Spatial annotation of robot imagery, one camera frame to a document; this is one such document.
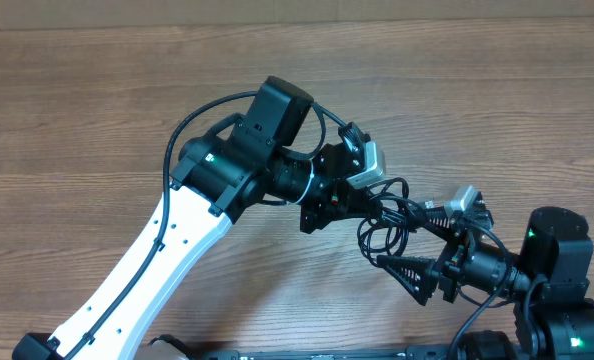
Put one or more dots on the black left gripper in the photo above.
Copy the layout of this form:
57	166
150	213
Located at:
334	204

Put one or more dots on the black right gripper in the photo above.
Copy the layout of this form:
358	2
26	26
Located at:
449	266

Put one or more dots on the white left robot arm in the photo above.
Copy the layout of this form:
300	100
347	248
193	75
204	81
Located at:
244	160

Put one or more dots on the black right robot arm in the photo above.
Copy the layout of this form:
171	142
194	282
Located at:
546	282

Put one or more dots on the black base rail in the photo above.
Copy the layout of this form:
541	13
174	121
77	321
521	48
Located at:
167	347

